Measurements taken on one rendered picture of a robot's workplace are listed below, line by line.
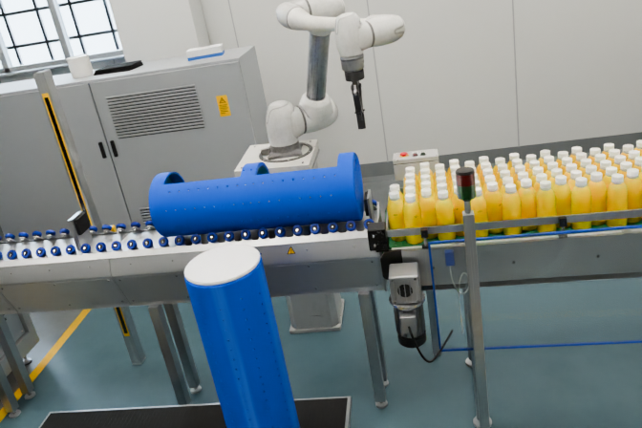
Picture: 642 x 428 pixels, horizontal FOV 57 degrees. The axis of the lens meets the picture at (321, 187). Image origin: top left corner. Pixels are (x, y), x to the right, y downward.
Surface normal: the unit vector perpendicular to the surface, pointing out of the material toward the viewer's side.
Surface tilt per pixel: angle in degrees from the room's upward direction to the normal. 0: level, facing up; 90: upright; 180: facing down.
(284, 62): 90
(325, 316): 90
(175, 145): 90
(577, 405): 0
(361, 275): 109
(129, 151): 90
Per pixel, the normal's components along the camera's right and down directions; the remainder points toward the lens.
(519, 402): -0.16, -0.92
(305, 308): -0.11, 0.39
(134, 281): -0.07, 0.67
